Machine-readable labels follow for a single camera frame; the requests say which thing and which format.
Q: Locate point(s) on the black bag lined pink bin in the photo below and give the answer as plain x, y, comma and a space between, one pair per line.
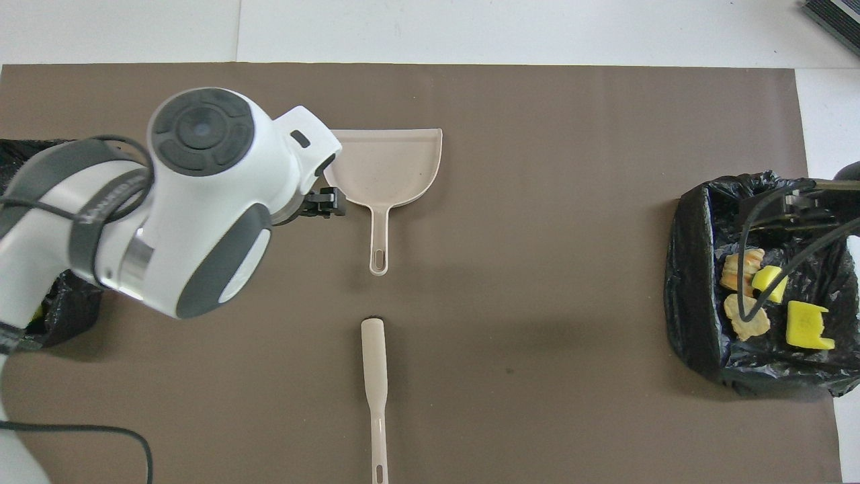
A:
67, 309

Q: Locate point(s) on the toy croissant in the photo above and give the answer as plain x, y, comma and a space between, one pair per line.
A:
732, 265

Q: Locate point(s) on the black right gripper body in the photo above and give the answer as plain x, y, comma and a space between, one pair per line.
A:
840, 195

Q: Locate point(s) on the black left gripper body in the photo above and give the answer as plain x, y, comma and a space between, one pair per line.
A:
321, 204

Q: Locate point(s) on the notched yellow sponge piece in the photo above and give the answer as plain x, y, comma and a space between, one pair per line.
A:
806, 326

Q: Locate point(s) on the brown table mat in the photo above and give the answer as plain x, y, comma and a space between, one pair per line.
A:
537, 134

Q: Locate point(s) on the dark grey ribbed device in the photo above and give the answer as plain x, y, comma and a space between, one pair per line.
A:
840, 17

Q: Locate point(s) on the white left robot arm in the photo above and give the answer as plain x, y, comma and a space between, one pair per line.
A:
181, 202

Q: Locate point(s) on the beige plastic dustpan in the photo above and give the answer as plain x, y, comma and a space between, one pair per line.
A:
393, 168

